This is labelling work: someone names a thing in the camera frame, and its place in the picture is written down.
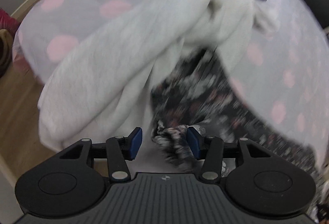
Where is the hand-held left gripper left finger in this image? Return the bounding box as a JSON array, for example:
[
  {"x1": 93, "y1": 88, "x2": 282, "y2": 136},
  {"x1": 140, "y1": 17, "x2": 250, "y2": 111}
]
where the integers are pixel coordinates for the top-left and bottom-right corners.
[{"x1": 55, "y1": 127, "x2": 143, "y2": 183}]

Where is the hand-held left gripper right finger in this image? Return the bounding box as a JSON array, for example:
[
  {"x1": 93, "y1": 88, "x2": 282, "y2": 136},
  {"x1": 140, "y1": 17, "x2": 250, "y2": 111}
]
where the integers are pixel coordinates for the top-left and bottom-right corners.
[{"x1": 187, "y1": 126, "x2": 278, "y2": 183}]

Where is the dark floral garment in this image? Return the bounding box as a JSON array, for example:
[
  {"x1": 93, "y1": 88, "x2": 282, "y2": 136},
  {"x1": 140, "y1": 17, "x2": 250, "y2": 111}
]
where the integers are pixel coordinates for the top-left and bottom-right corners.
[{"x1": 149, "y1": 48, "x2": 322, "y2": 178}]

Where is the light grey sweatshirt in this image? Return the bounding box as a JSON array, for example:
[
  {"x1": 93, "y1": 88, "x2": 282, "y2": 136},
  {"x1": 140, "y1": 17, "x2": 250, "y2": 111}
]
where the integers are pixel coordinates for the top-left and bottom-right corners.
[{"x1": 38, "y1": 0, "x2": 257, "y2": 151}]

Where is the white garment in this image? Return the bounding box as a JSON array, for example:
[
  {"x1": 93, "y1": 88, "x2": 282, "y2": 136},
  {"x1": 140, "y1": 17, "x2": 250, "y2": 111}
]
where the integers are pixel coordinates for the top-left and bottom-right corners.
[{"x1": 253, "y1": 1, "x2": 280, "y2": 34}]

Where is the brown slipper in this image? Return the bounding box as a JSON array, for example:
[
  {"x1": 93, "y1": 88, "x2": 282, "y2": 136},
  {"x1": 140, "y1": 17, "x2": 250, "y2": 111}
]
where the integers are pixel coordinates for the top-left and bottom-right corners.
[{"x1": 0, "y1": 29, "x2": 14, "y2": 77}]

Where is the pink plastic bag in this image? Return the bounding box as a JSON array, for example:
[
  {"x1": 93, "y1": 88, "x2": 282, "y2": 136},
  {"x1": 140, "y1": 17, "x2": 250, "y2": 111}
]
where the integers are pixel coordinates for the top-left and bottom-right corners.
[{"x1": 0, "y1": 8, "x2": 21, "y2": 32}]

